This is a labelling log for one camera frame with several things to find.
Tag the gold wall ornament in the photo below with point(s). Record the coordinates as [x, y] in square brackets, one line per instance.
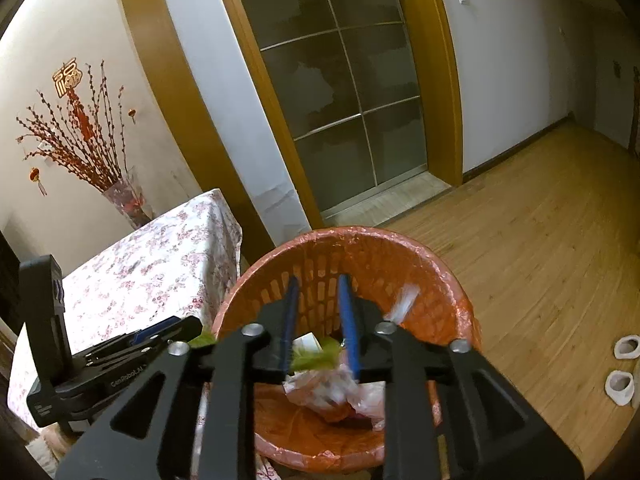
[67, 77]

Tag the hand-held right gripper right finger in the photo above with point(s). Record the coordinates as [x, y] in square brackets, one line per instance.
[347, 320]

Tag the white slipper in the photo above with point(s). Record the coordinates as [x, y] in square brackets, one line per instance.
[627, 347]
[620, 387]

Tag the frosted glass sliding door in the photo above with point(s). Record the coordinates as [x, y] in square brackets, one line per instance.
[340, 85]

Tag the wooden arch trim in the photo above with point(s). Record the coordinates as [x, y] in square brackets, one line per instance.
[165, 85]

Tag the white plastic bag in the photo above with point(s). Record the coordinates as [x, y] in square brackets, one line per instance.
[325, 390]

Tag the green plastic bag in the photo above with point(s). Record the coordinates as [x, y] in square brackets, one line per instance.
[320, 349]

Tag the small red lantern ornament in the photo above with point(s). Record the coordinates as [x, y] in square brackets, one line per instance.
[35, 175]
[132, 113]

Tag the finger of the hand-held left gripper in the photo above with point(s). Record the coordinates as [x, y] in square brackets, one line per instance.
[182, 327]
[120, 350]

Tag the floral tablecloth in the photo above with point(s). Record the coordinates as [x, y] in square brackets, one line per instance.
[150, 260]

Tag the glass vase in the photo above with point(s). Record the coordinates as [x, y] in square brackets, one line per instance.
[130, 202]

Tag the wooden door frame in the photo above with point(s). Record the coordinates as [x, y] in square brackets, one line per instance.
[440, 85]

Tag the orange plastic waste basket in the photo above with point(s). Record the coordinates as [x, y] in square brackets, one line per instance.
[380, 260]

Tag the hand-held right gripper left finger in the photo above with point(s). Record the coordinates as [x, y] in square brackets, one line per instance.
[289, 310]

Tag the red budded branches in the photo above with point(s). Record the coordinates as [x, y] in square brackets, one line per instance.
[80, 145]

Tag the white and green bag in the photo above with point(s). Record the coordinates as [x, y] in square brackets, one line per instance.
[306, 345]

